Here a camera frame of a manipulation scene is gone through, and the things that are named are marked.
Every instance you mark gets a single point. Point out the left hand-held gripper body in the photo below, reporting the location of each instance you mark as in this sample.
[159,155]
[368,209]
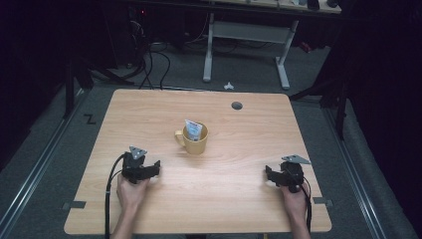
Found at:
[133,166]

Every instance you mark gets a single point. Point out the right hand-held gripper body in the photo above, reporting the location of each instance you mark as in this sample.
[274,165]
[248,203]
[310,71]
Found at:
[292,174]

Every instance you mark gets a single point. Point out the yellow mug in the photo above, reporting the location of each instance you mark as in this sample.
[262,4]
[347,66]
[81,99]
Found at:
[195,146]

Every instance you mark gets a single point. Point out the white and blue tube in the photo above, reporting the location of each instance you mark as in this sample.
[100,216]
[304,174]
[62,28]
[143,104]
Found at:
[193,130]

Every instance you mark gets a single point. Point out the person's right hand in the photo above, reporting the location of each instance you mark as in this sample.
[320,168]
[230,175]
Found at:
[295,202]

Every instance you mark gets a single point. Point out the person's left hand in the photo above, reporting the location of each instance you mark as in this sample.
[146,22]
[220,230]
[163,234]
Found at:
[131,195]

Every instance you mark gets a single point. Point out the grey tape strip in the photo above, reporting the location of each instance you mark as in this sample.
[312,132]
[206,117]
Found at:
[322,201]
[75,205]

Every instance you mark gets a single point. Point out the black zigzag floor tape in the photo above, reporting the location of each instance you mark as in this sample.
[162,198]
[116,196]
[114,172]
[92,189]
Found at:
[89,119]

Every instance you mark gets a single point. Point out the black metal stand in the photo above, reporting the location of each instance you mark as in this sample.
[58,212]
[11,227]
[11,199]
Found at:
[69,89]
[338,106]

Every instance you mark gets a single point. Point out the crumpled white paper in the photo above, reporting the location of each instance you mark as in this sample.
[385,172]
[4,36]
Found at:
[228,86]

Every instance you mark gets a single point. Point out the small red object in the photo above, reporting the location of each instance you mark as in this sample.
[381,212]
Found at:
[306,47]

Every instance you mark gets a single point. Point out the metal floor rail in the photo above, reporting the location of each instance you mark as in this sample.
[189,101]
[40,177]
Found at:
[36,169]
[355,179]

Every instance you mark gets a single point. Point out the white metal desk frame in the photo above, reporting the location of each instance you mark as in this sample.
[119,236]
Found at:
[245,32]

